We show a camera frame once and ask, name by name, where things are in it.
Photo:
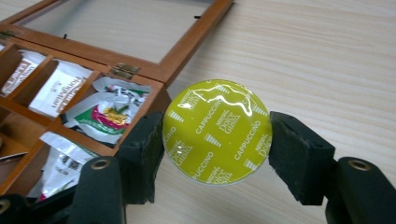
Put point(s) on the wooden box with glass lid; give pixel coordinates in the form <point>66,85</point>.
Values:
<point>93,57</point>

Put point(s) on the white brown sachet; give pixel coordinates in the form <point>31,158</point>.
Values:
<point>18,73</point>
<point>59,90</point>

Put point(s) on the white green red sachet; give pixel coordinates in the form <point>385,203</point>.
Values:
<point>62,161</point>
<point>106,115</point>

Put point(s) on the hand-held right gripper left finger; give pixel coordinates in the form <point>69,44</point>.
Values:
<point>141,155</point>

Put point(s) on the yellow-green coffee capsule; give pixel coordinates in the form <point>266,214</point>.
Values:
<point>218,133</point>

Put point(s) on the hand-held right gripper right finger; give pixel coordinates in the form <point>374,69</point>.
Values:
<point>299,158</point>

